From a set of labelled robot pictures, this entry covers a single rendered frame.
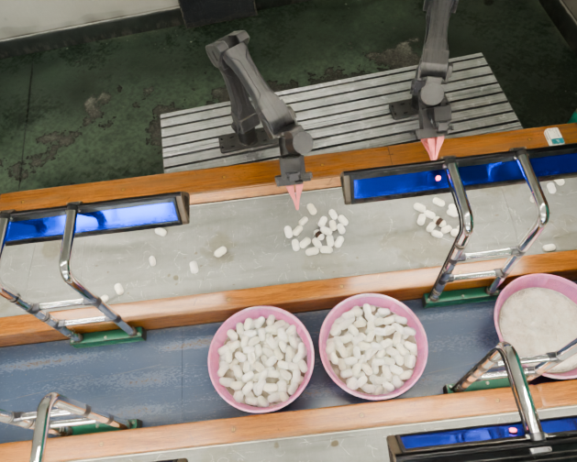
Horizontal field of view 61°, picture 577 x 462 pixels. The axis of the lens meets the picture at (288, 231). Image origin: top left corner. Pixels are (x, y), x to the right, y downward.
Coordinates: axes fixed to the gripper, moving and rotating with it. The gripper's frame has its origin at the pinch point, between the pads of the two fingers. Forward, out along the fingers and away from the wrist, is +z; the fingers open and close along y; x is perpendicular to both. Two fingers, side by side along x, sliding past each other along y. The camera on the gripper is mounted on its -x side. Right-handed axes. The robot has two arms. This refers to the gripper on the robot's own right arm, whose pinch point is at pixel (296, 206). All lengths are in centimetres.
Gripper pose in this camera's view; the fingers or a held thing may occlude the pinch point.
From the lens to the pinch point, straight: 137.4
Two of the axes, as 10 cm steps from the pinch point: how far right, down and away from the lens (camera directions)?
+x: 0.0, -1.9, 9.8
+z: 1.2, 9.7, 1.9
